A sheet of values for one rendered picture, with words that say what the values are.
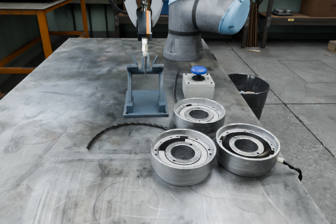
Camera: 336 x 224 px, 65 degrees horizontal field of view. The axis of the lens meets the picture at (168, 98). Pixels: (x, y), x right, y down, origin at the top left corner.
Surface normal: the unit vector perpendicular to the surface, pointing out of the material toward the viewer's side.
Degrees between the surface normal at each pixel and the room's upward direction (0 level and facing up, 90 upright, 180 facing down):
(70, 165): 0
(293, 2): 90
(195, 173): 90
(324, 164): 0
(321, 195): 0
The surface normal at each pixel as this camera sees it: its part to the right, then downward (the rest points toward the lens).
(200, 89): 0.06, 0.45
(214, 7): -0.57, 0.11
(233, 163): -0.59, 0.36
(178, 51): -0.34, 0.12
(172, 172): -0.34, 0.42
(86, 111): 0.02, -0.89
